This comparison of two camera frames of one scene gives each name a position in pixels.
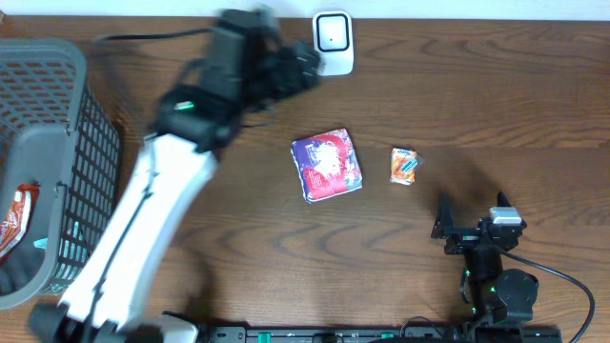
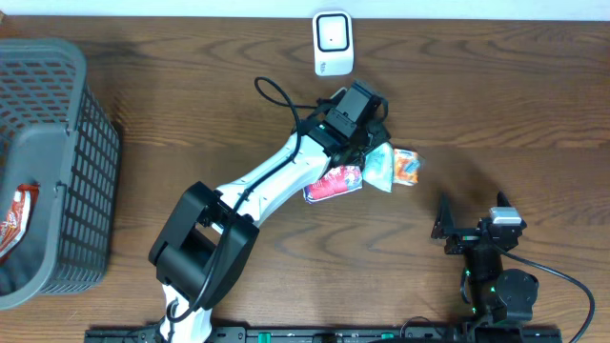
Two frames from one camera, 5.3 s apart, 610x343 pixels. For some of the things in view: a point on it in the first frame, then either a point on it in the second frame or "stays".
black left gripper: x=290 y=70 → x=370 y=134
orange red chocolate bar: x=15 y=224 stays
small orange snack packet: x=404 y=163 stays
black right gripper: x=468 y=236 stays
